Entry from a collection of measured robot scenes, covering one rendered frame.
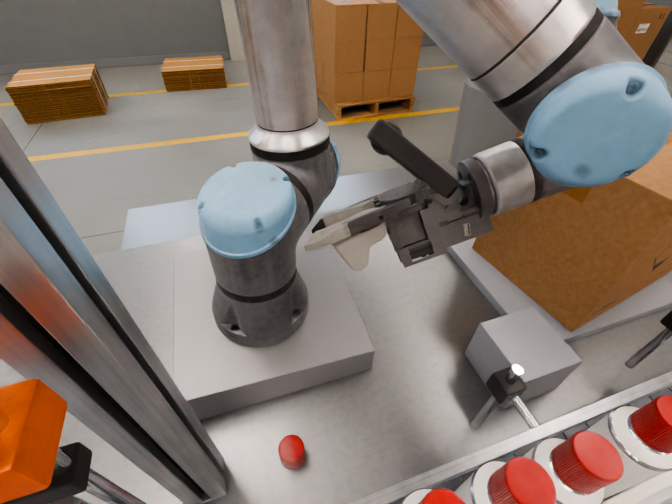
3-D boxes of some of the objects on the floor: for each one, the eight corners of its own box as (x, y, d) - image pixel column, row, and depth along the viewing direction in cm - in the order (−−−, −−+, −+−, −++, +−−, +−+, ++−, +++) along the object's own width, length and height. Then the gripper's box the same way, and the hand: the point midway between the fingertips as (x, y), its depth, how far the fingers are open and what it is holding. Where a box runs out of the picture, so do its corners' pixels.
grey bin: (464, 190, 245) (493, 100, 202) (432, 159, 276) (451, 76, 233) (518, 180, 255) (556, 93, 213) (481, 152, 287) (508, 70, 244)
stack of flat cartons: (25, 124, 310) (3, 88, 289) (37, 103, 345) (17, 69, 324) (105, 114, 329) (90, 79, 307) (109, 96, 364) (95, 63, 342)
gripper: (517, 241, 35) (324, 308, 38) (471, 215, 48) (330, 266, 51) (496, 159, 33) (292, 237, 36) (453, 156, 46) (308, 212, 49)
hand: (314, 230), depth 43 cm, fingers open, 7 cm apart
